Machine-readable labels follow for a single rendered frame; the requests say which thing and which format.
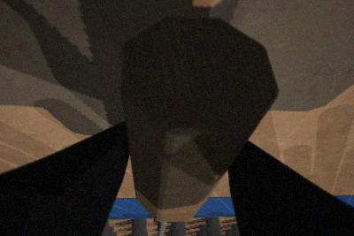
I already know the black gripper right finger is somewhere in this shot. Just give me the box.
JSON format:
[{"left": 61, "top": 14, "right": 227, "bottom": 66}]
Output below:
[{"left": 228, "top": 140, "right": 354, "bottom": 236}]

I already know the blue flat strip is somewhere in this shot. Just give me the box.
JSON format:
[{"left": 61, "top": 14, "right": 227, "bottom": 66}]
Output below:
[{"left": 108, "top": 195, "right": 354, "bottom": 219}]

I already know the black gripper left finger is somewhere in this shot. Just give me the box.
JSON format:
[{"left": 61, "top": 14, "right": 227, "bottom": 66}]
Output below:
[{"left": 0, "top": 122, "right": 130, "bottom": 236}]

